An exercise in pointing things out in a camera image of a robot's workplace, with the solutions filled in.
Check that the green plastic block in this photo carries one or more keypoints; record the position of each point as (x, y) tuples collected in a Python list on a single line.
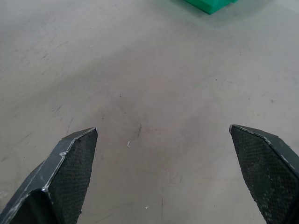
[(211, 5)]

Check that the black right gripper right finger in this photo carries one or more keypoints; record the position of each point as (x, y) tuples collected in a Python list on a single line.
[(266, 168)]

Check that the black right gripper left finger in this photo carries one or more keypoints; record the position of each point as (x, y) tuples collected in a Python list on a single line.
[(63, 177)]

